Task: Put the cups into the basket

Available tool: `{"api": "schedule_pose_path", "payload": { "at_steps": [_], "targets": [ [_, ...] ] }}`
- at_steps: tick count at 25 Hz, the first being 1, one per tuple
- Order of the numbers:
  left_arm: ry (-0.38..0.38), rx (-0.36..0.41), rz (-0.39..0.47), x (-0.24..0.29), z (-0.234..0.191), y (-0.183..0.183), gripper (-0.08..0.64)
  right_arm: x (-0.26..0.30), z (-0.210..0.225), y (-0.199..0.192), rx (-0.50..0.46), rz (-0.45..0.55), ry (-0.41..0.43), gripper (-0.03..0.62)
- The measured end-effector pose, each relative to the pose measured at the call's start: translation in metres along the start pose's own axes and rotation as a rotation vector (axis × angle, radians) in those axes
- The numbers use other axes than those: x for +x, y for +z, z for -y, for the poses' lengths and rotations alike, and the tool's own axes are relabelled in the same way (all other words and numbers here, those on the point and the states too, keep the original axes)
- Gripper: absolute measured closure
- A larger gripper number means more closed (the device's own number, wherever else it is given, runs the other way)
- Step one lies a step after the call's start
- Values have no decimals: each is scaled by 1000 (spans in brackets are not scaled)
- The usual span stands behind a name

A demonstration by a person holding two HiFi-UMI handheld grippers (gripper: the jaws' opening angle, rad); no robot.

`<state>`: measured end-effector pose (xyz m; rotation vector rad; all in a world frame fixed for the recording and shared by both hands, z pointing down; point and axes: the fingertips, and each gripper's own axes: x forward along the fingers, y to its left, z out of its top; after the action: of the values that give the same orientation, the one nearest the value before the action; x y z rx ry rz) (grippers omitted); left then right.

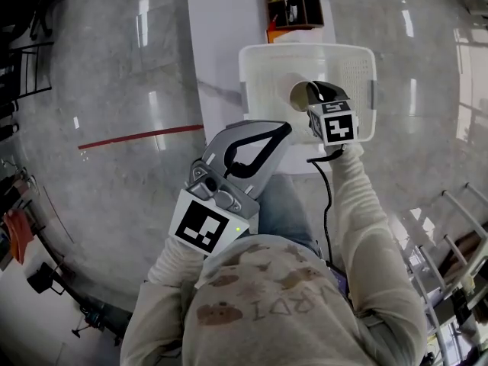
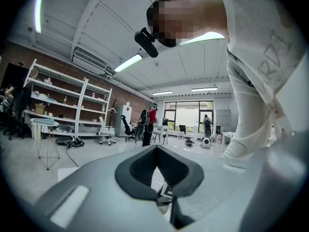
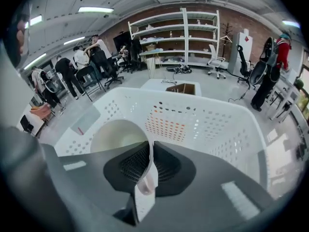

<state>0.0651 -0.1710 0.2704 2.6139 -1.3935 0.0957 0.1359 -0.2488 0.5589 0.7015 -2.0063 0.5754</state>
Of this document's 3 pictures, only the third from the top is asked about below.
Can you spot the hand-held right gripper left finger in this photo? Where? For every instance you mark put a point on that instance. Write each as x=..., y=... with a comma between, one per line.
x=91, y=190

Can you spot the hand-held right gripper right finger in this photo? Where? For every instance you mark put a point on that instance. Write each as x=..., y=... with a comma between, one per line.
x=205, y=190

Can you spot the white cup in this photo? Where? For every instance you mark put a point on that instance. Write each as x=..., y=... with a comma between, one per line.
x=116, y=134

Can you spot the white plastic basket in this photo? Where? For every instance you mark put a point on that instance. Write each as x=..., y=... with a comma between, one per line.
x=217, y=120

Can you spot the orange cloth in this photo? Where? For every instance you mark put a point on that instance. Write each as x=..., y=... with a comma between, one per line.
x=42, y=112

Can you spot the small black chair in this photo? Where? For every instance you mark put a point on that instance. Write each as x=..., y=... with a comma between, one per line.
x=26, y=123

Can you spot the black eyeglasses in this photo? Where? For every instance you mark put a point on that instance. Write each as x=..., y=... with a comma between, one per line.
x=169, y=82

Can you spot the black folding chair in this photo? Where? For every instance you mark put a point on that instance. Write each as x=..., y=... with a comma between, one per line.
x=84, y=72

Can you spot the white low table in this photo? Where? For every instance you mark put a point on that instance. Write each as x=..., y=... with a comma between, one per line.
x=152, y=84

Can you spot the white office chair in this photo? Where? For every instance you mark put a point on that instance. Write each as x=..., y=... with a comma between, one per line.
x=213, y=57

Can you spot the white desk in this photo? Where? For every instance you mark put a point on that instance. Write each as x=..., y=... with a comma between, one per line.
x=287, y=81

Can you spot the ceiling tube light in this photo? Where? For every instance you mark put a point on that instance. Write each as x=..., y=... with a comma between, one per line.
x=73, y=40
x=290, y=24
x=35, y=61
x=95, y=9
x=36, y=20

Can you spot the white cabinet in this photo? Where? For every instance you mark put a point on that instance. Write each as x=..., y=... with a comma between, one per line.
x=241, y=36

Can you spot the white shelving unit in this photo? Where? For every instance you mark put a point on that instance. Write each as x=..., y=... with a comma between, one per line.
x=184, y=33

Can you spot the dark coat rack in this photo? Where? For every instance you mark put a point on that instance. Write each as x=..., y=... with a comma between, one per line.
x=227, y=30

